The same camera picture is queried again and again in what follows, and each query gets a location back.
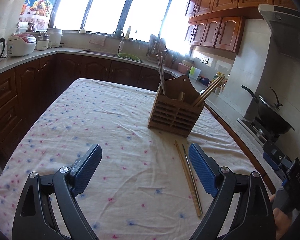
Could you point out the lower dark wooden cabinets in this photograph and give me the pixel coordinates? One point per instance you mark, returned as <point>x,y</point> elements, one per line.
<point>28,89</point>

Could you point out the dish drying rack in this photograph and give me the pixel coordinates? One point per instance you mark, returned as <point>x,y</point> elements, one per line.
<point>158,45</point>

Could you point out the floral white tablecloth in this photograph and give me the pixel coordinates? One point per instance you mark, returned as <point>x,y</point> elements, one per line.
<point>139,190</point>

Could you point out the white rice cooker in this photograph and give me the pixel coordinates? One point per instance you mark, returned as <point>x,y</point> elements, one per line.
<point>21,45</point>

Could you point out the pink hanging dishcloth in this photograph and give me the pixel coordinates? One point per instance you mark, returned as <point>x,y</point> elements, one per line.
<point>98,39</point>

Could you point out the wooden chopstick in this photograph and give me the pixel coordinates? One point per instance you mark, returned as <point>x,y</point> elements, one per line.
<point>184,165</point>
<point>210,89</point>

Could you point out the black wok with lid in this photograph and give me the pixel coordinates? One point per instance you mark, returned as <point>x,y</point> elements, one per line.
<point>269,114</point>

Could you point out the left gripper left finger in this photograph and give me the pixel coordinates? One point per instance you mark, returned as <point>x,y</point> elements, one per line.
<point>83,169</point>

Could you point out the white pressure cooker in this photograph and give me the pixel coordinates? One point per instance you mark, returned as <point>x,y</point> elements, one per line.
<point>55,36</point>

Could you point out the steel range hood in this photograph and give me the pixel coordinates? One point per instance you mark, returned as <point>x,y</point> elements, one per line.
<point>284,24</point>

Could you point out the small white blender appliance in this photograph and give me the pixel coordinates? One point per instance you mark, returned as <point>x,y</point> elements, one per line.
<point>43,42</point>

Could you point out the green colander basin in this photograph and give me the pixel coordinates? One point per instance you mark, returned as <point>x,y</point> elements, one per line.
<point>129,57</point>

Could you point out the person's right hand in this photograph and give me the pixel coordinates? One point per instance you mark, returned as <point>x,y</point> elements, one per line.
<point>282,222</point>

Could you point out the pink plastic basin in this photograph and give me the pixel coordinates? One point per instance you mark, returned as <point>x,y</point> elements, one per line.
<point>182,67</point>

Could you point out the yellow dish soap bottle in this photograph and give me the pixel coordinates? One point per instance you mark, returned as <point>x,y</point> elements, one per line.
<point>128,33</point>

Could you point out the gas stove top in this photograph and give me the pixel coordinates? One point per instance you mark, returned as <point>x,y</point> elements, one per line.
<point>259,135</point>

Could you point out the cooking oil bottle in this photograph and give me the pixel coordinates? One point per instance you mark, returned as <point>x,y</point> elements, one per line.
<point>217,75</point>

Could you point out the upper wooden wall cabinets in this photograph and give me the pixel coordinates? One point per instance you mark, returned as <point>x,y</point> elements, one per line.
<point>219,23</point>

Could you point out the wooden utensil holder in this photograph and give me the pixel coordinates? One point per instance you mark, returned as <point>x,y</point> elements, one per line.
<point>177,107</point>

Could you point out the green white cutting board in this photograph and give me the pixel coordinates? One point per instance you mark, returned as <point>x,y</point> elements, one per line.
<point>194,73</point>

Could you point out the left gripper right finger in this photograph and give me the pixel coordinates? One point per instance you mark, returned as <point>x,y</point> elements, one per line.
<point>206,169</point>

